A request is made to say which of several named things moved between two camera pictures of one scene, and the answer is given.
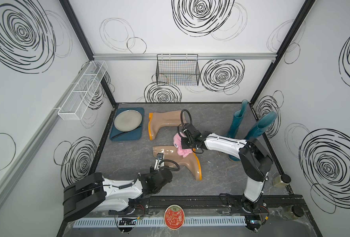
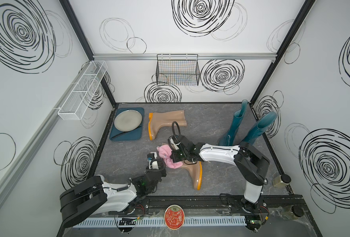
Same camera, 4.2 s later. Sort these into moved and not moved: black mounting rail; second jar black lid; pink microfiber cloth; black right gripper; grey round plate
Moved: pink microfiber cloth; black right gripper
Not moved: second jar black lid; black mounting rail; grey round plate
